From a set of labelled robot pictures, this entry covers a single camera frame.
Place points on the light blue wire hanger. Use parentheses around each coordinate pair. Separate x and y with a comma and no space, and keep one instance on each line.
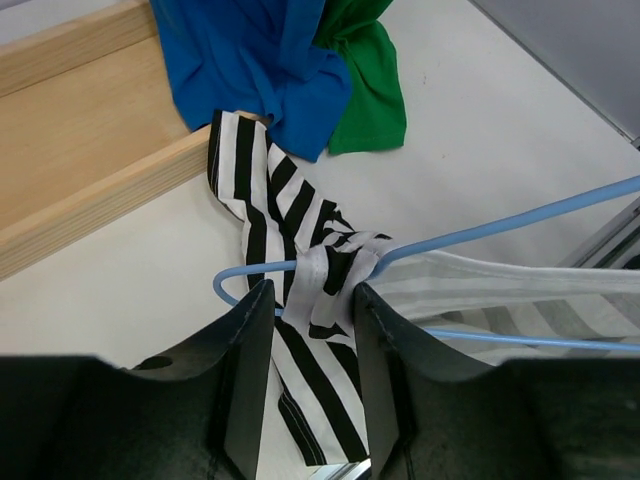
(539,214)

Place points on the wooden clothes rack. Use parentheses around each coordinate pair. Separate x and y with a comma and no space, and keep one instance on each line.
(89,131)

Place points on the black white striped tank top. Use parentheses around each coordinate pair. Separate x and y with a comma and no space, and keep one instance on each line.
(285,218)

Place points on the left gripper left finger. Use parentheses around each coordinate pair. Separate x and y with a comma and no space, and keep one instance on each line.
(194,411)

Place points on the blue tank top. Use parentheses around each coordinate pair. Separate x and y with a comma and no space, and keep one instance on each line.
(257,57)

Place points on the green tank top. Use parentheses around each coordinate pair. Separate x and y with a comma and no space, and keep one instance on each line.
(375,117)

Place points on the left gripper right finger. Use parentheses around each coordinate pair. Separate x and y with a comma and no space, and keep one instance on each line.
(434,413)

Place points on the aluminium mounting rail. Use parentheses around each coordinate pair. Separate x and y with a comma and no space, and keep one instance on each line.
(611,246)

